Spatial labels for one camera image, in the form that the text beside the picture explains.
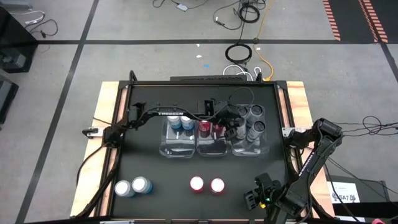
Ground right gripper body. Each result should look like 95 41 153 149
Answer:
257 186 289 212

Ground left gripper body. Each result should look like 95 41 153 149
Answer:
217 105 242 129

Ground clear plastic bin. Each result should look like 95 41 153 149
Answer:
231 103 270 157
159 105 197 159
195 104 233 158

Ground blue and white soda can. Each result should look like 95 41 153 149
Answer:
114 179 136 198
167 115 182 130
181 115 195 131
131 175 154 195

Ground black ribbed bar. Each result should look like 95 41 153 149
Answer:
170 75 249 82

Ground light wooden side board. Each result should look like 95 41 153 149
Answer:
70 81 128 218
278 81 336 218

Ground white paper sign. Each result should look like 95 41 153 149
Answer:
326 181 361 205

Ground black case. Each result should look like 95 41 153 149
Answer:
326 174 398 218

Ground black cart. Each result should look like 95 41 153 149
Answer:
0 70 19 124

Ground black cabinet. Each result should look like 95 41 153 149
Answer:
0 6 40 74

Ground grey flat box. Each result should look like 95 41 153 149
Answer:
0 0 34 9

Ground black table frame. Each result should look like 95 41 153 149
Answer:
118 70 289 221

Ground white floor cable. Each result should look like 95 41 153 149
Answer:
9 10 46 26
223 63 262 81

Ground orange floor cable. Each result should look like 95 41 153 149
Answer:
253 0 275 82

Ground coiled black floor cable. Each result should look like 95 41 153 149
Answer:
238 4 261 24
224 43 253 65

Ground long black cable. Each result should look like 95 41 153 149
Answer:
323 155 398 208

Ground thin black floor cable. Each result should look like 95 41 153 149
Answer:
24 18 59 39
152 0 212 10
213 0 249 31

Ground looped black cable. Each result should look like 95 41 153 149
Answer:
362 115 398 138

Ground curved black cable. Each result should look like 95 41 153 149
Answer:
76 144 108 187

